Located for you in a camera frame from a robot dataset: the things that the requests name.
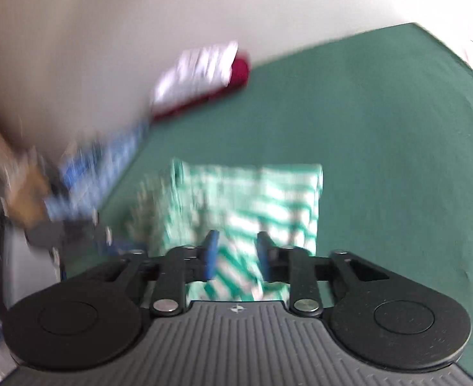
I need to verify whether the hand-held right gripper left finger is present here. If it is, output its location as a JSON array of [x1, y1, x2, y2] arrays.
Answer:
[[99, 229, 221, 317]]

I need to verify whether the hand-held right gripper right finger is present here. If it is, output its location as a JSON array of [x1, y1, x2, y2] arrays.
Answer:
[[256, 231, 390, 317]]

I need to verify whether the green white striped sweater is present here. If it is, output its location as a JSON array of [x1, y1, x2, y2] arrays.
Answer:
[[126, 159, 325, 302]]

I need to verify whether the blue patterned cloth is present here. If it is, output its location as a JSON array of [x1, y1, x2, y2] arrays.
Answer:
[[45, 121, 150, 222]]

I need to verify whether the black cylinder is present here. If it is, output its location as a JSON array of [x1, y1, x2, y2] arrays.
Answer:
[[25, 219, 100, 258]]

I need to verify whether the dark red folded garment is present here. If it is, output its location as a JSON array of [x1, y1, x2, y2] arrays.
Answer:
[[152, 57, 251, 123]]

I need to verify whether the white folded garment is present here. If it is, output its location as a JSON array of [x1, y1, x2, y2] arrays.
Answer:
[[152, 41, 239, 107]]

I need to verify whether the wooden cabinet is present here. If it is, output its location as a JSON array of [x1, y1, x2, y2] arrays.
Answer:
[[0, 108, 50, 226]]

